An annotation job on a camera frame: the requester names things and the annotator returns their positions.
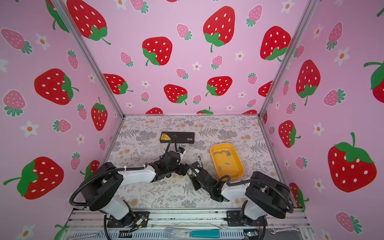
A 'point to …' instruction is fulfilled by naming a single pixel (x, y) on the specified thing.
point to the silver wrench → (275, 230)
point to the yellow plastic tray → (226, 160)
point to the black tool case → (181, 137)
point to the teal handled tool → (210, 233)
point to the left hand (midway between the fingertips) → (186, 163)
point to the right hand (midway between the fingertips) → (191, 175)
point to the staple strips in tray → (228, 153)
